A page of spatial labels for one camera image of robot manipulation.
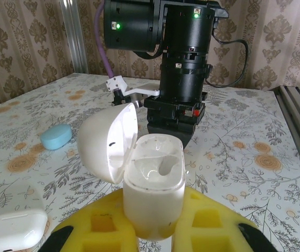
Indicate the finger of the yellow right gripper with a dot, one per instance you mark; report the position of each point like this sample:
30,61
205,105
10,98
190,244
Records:
189,134

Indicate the white square earbud case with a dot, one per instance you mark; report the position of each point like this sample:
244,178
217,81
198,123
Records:
13,231

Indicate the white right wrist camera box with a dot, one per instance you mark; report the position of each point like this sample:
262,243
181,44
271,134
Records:
116,82

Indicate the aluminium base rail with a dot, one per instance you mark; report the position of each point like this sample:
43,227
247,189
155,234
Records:
291,118

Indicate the white oval earbud case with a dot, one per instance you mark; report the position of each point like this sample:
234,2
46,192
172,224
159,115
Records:
152,202

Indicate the aluminium frame post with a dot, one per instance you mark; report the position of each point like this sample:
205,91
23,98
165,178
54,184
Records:
74,34

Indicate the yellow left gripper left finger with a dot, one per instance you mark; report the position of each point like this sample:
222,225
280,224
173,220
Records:
81,241

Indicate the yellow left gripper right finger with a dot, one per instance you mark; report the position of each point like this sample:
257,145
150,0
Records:
186,236

